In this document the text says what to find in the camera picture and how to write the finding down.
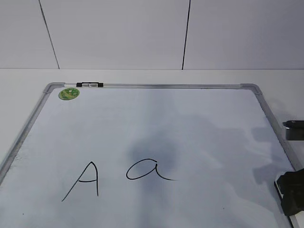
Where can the green round magnet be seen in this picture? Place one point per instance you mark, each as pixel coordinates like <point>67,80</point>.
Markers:
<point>69,94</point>

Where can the white rectangular board eraser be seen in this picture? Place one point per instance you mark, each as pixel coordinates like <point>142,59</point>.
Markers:
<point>296,221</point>

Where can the white board with aluminium frame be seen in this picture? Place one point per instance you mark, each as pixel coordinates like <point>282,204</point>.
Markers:
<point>147,156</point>

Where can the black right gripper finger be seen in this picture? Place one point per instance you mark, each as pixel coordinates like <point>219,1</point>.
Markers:
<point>294,130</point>
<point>290,187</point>

